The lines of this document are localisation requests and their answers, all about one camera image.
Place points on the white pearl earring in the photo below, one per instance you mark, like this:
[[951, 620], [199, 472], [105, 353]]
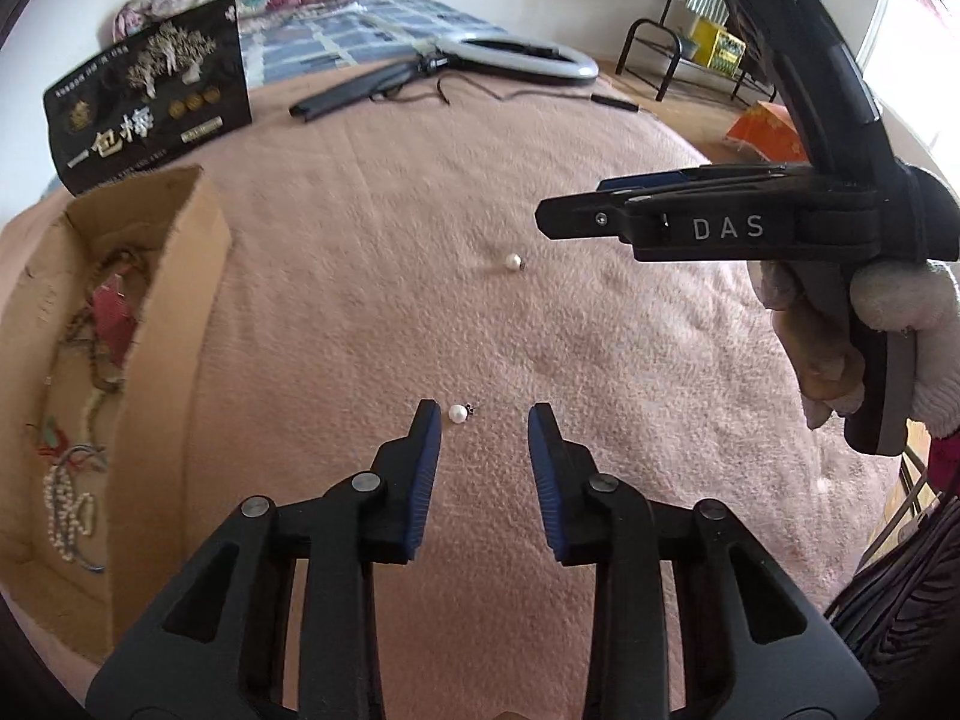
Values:
[[457, 413], [513, 262]]

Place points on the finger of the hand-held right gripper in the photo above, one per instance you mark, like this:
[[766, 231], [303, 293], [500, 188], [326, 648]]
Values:
[[675, 178], [585, 216]]

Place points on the dark striped clothing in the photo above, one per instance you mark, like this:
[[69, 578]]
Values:
[[907, 600]]

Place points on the red charm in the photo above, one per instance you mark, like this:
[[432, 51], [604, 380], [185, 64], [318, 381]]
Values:
[[114, 309]]

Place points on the person's right hand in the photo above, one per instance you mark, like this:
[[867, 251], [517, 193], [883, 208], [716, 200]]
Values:
[[930, 330]]

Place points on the thin silver bangle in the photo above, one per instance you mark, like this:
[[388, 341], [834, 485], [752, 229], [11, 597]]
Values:
[[79, 451]]

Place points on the blue patterned bed sheet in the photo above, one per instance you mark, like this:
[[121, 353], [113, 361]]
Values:
[[360, 34]]

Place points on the yellow plastic crate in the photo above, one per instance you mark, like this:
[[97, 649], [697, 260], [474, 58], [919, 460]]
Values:
[[716, 45]]

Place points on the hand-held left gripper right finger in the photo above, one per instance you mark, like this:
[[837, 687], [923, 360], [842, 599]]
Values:
[[546, 480]]

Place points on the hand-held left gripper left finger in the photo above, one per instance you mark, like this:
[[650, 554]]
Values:
[[421, 480]]

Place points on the cardboard box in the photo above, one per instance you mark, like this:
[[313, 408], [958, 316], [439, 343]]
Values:
[[172, 360]]

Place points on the black metal clothes rack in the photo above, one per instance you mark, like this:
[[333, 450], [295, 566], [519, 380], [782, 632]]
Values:
[[645, 34]]

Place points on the black snack packet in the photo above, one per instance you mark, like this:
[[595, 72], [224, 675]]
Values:
[[150, 112]]

